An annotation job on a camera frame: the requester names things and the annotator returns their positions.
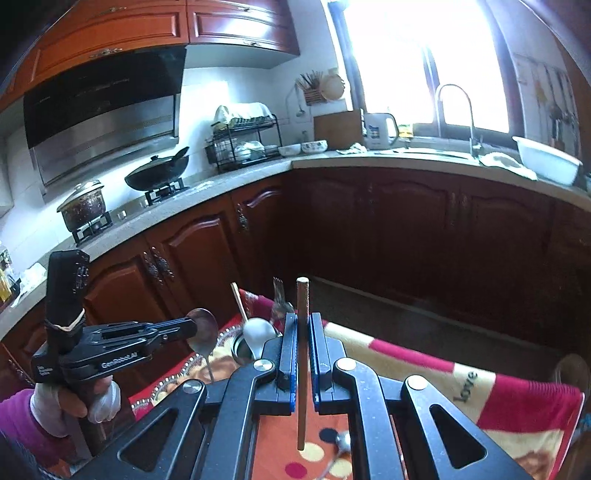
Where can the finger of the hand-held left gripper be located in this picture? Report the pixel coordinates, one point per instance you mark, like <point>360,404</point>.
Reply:
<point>182,323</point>
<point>166,339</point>

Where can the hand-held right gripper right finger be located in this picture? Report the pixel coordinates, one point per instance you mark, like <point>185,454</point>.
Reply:
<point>319,364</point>

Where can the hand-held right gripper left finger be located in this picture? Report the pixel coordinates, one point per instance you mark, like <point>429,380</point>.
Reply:
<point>286,364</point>

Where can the metal spoon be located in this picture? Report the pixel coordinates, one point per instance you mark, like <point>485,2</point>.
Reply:
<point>344,441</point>
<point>203,332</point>

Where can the wooden chopstick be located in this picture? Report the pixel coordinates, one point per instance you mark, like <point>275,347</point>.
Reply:
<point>303,323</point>

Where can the white utensil holder cup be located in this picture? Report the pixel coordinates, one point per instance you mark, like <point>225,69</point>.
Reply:
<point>240,353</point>

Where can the light wooden stick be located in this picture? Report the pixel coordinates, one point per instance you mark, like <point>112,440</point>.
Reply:
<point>239,300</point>

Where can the metal fork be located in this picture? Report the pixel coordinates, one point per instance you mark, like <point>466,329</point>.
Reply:
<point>279,300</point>

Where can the person's left forearm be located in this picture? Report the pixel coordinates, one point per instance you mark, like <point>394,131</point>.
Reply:
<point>18,415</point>

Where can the person's left hand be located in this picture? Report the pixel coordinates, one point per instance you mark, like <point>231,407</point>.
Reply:
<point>99,406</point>

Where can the yellow oil bottle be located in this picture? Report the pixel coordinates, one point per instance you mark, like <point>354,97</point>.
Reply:
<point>5,281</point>

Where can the gas stove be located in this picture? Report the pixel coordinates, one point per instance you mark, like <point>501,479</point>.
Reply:
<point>166,196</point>

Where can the speckled stone countertop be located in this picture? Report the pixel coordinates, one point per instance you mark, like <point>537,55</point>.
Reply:
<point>207,187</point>

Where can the black wok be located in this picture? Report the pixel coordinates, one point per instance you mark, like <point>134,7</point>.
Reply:
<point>157,173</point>

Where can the brown lidded cooking pot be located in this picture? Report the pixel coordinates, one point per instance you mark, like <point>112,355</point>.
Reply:
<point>83,207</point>

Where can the brown wooden kitchen cabinets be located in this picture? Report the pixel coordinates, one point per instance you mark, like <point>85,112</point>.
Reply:
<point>415,230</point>

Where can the printed checked blanket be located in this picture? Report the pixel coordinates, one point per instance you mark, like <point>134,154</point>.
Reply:
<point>508,415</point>

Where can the white rag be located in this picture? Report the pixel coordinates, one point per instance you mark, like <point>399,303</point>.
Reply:
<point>353,148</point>

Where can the black steel range hood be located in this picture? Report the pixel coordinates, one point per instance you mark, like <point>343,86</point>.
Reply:
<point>101,101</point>

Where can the wooden cutting board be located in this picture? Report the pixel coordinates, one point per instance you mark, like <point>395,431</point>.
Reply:
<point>337,129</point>

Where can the white electric kettle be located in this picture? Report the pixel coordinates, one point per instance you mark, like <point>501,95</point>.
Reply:
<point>378,131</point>

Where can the hanging metal ladle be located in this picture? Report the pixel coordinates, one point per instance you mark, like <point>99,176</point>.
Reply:
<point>301,108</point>

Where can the white dish cloth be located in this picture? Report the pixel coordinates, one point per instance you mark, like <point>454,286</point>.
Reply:
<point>503,161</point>

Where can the round hanging strainer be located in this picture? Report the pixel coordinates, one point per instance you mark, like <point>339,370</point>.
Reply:
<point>332,85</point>

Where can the chrome kitchen faucet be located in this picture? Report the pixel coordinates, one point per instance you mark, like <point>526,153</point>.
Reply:
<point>471,120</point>

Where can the white plastic basin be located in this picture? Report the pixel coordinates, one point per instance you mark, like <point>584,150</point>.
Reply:
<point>545,159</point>

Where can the bright kitchen window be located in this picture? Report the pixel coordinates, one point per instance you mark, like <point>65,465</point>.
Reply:
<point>415,55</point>

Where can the wall chopstick holder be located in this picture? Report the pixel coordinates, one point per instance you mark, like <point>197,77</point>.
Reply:
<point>311,90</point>

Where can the brown wooden wall cabinets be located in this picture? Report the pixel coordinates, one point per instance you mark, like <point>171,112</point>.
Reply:
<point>138,23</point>

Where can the wall rail with hanging tools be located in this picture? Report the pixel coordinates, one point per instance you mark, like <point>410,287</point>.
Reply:
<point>561,115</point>

